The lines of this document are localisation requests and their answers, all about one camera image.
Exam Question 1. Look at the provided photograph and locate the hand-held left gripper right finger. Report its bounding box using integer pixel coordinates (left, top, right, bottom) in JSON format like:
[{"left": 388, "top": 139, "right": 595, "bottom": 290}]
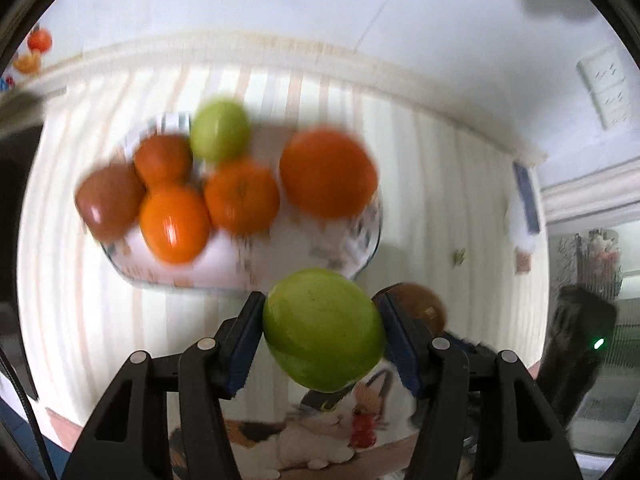
[{"left": 372, "top": 292, "right": 583, "bottom": 480}]

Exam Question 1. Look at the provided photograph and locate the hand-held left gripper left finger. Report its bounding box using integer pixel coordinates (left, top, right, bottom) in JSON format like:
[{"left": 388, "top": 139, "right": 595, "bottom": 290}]
[{"left": 60, "top": 291, "right": 267, "bottom": 480}]

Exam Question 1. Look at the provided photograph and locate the dark red round fruit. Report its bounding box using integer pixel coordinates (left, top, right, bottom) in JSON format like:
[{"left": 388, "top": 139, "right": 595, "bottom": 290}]
[{"left": 392, "top": 282, "right": 447, "bottom": 336}]

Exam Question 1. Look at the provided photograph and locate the oval floral ceramic plate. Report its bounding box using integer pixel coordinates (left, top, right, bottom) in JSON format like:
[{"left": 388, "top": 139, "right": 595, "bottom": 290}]
[{"left": 97, "top": 112, "right": 385, "bottom": 293}]

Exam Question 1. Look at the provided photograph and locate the small orange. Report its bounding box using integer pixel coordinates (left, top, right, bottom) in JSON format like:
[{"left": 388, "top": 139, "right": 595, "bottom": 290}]
[
  {"left": 203, "top": 157, "right": 281, "bottom": 235},
  {"left": 139, "top": 182, "right": 212, "bottom": 266}
]

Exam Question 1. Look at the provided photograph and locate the large orange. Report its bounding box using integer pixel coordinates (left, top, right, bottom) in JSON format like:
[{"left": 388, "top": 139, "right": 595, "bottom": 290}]
[{"left": 279, "top": 129, "right": 379, "bottom": 220}]

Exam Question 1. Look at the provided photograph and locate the red and green apple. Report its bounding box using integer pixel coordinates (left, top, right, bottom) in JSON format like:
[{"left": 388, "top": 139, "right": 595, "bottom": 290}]
[{"left": 75, "top": 162, "right": 147, "bottom": 242}]

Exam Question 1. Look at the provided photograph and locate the striped cat print table mat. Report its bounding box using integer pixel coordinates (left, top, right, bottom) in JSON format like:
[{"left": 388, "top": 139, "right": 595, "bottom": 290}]
[{"left": 17, "top": 67, "right": 551, "bottom": 480}]

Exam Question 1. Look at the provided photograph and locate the black cable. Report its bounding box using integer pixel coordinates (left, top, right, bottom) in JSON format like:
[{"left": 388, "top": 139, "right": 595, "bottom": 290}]
[{"left": 0, "top": 347, "right": 58, "bottom": 480}]

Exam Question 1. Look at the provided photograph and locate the white wall outlet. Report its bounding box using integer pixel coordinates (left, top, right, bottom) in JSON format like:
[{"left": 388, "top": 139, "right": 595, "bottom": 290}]
[
  {"left": 577, "top": 45, "right": 627, "bottom": 92},
  {"left": 600, "top": 105, "right": 636, "bottom": 131},
  {"left": 592, "top": 80, "right": 632, "bottom": 113}
]

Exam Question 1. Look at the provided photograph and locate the cut orange fruit wall sticker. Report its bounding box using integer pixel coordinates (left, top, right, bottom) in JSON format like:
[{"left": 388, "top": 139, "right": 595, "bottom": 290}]
[{"left": 12, "top": 52, "right": 44, "bottom": 76}]

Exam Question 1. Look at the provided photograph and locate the round orange fruit wall sticker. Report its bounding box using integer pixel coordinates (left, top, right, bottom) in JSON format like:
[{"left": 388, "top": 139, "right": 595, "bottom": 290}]
[{"left": 26, "top": 27, "right": 54, "bottom": 54}]

